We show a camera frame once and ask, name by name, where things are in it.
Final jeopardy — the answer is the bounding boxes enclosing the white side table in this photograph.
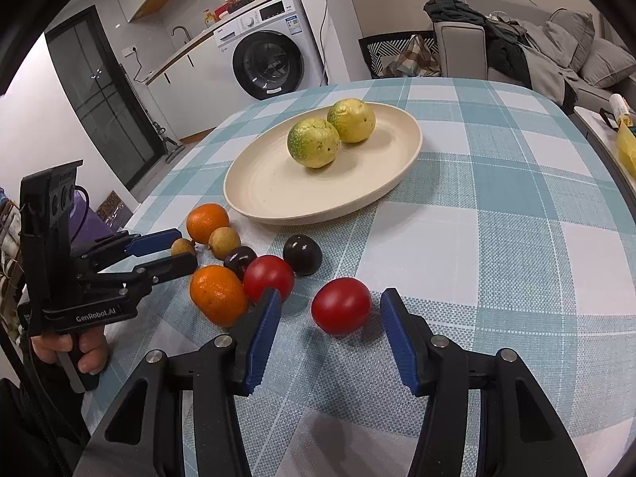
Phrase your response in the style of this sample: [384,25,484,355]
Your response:
[574,104,636,190]

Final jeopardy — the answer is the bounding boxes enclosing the upright vacuum cleaner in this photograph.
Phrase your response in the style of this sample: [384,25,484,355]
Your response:
[151,122,186,162]

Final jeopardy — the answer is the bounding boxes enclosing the yellow-green round fruit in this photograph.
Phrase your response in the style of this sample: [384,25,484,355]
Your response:
[287,118,341,169]
[326,98,376,144]

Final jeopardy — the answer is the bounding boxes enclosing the dark purple round fruit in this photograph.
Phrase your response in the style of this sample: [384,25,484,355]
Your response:
[283,234,323,276]
[223,246,258,281]

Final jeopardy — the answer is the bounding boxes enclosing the blue checked tablecloth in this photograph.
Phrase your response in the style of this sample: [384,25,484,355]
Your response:
[79,78,629,477]

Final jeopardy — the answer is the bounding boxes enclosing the cream round plate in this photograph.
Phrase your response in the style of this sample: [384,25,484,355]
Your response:
[223,102,423,226]

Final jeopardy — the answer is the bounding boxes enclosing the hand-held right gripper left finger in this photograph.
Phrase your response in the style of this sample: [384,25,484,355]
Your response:
[74,287,283,477]

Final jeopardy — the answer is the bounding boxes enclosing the grey sofa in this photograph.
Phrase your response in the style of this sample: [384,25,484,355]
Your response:
[434,0,636,115]

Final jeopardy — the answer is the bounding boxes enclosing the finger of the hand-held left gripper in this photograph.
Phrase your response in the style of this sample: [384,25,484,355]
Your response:
[74,229,182,271]
[97,252,198,291]

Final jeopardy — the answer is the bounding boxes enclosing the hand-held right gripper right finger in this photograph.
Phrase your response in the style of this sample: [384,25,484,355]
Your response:
[380,287,589,477]

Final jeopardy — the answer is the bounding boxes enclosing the grey cushion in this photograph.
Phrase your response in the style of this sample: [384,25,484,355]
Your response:
[544,8,595,73]
[579,37,636,89]

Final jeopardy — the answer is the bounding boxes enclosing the dark clothes pile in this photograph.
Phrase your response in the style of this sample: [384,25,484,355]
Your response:
[423,0,532,85]

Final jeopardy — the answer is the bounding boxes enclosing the red tomato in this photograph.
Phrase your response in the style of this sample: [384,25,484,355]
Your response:
[311,278,372,336]
[243,255,295,304]

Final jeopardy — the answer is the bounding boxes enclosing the plaid cloth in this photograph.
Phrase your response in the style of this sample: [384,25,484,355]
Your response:
[380,34,443,78]

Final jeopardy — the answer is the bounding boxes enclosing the orange mandarin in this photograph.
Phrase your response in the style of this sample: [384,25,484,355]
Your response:
[190,265,249,328]
[186,203,231,245]

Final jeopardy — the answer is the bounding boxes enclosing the black patterned basket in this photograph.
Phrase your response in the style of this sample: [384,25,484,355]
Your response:
[359,31,440,79]

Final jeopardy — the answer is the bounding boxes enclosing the patterned box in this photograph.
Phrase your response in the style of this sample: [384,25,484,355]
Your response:
[97,191,134,227]

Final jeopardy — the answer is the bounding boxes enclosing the white washing machine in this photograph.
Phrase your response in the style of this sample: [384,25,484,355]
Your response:
[215,0,329,101]

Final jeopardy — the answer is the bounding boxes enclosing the person's left hand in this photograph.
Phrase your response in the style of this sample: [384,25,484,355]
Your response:
[30,329,108,376]

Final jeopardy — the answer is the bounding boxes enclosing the white kitchen cabinet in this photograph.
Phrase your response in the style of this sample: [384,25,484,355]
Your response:
[146,25,239,142]

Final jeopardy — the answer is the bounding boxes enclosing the purple bag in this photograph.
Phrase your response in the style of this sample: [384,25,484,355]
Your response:
[67,194,117,249]

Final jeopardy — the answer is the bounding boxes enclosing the yellow packet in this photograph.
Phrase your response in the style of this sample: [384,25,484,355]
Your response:
[616,122,636,175]

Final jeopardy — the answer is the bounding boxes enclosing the white bottle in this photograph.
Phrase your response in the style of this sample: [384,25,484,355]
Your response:
[609,93,634,127]

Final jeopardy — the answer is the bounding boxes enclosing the grey garment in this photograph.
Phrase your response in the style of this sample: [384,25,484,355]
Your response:
[517,20,582,105]

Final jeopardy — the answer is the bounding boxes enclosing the black glass door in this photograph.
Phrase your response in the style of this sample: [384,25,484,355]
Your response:
[45,12,167,192]

